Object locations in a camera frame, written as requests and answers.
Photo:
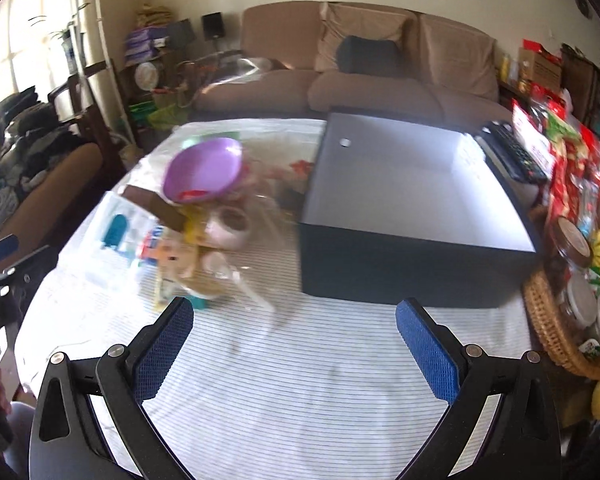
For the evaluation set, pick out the small white fan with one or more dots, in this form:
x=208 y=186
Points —
x=146 y=77

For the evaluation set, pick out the white floor stand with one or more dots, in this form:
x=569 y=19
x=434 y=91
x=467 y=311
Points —
x=102 y=35

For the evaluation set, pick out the desktop with striped cloth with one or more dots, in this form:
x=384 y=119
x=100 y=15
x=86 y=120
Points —
x=290 y=385

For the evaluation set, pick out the dark grey cushion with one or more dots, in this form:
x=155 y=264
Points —
x=367 y=57

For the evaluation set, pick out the wicker basket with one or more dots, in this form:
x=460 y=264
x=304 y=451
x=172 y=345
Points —
x=545 y=325

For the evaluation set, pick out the brown lid jar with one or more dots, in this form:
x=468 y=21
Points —
x=572 y=242

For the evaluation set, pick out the purple plastic bowl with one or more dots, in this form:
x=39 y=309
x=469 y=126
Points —
x=200 y=167

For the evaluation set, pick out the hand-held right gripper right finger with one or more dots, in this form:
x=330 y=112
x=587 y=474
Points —
x=425 y=355

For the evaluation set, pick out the pile of clothes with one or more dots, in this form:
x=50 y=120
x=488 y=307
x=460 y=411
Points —
x=25 y=140

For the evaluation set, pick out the black remote control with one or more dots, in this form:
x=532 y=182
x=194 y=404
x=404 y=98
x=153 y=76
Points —
x=512 y=150

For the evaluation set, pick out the red white snack packet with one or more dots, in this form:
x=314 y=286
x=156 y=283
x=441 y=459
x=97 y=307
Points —
x=530 y=135

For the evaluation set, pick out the brown cardboard box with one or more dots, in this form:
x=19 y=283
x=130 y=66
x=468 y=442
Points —
x=540 y=67

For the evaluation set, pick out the dark wooden cabinet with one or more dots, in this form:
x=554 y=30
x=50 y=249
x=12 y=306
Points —
x=587 y=85

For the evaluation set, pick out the brown fabric sofa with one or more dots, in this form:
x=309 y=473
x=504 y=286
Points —
x=370 y=92

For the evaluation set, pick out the black speaker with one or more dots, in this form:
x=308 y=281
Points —
x=213 y=25

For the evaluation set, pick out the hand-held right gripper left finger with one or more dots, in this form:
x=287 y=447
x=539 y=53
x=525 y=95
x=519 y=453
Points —
x=162 y=355

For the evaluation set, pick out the stack of purple packages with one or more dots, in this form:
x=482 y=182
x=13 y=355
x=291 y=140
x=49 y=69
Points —
x=145 y=45

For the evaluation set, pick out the dark wooden chair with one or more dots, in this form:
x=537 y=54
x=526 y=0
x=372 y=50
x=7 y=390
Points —
x=92 y=125

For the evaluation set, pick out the beige sofa pillow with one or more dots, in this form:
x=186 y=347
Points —
x=360 y=20

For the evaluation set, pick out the round wall fixture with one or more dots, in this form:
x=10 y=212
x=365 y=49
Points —
x=582 y=3

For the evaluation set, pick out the brown cardboard piece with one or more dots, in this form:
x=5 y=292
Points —
x=155 y=205

